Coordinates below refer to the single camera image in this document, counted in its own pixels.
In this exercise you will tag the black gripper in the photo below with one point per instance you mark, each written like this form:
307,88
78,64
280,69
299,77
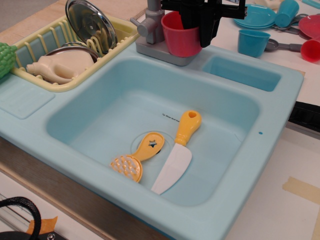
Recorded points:
210,11

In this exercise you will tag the large red plastic cup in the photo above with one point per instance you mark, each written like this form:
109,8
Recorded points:
180,42

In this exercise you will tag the short teal cup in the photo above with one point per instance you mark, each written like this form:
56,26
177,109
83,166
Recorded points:
252,42

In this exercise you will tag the tall teal cup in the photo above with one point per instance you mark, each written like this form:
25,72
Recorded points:
286,12

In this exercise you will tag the light blue toy sink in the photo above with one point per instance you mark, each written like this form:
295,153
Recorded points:
244,103

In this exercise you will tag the small red cup right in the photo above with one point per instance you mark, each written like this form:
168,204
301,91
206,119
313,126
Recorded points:
310,50

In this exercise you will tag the grey toy faucet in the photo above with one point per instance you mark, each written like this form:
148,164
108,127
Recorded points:
152,41

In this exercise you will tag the stacked teal plates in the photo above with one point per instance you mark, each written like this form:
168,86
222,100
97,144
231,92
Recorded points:
258,17

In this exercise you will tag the cream toy item top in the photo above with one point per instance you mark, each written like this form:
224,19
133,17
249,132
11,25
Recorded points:
272,4

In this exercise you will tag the grey toy spoon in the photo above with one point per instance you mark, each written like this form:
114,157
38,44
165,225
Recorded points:
273,45

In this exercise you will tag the grey toy utensil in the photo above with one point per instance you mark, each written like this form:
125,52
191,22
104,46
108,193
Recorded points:
290,28

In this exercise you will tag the round silver pot lid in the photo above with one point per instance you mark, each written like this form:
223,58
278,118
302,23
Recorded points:
89,22

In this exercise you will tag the red plastic plate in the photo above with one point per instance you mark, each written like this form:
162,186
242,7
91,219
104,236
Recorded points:
310,26

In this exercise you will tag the silver metal pot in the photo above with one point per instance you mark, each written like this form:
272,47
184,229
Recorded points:
66,48

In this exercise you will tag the cream toy detergent bottle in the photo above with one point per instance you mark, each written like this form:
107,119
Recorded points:
61,68

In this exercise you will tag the yellow dish drying rack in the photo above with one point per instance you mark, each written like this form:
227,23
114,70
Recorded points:
59,32

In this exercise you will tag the green toy corn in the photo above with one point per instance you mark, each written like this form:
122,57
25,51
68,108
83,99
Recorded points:
7,58

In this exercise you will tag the beige masking tape strip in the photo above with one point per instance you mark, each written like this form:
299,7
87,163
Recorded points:
302,189

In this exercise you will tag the orange tape piece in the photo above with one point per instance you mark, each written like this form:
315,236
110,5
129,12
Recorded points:
47,226

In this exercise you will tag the yellow handled toy knife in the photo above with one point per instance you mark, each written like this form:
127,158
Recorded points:
180,156

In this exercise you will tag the black bracket right edge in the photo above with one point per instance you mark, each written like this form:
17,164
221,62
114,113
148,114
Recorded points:
306,115

